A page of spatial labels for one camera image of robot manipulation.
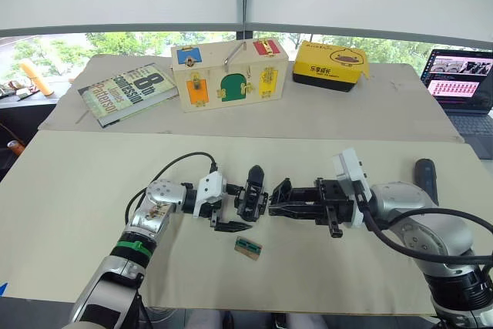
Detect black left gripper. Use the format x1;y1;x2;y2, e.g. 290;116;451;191
198;183;253;234

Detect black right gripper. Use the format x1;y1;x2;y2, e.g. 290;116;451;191
267;177;355;239

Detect black gripper body part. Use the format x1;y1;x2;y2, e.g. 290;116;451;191
233;183;270;223

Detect cardboard piece with green strips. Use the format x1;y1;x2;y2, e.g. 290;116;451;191
233;235;264;263

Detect brown cardboard sheet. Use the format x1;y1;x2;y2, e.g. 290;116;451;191
37;52;465;144

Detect wooden lock box colourful doors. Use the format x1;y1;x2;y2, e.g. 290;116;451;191
170;37;290;114

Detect yellow duck print box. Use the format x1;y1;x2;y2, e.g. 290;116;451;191
291;39;371;93

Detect beige board sheet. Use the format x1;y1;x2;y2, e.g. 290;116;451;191
0;129;493;317

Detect open black laptop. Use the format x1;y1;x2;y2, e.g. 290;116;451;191
419;48;493;160

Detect orange cylinder tube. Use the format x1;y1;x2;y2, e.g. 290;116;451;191
18;58;53;97

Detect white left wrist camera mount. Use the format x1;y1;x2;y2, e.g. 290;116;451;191
191;171;226;218

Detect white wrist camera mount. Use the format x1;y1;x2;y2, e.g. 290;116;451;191
332;147;373;230
191;171;226;218

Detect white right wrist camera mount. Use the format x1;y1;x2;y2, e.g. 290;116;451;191
332;147;373;230

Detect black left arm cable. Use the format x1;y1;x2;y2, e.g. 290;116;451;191
124;151;219;227

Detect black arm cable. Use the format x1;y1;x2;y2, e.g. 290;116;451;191
124;151;219;227
354;182;493;265

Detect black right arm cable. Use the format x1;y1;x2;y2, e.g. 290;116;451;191
354;182;493;265

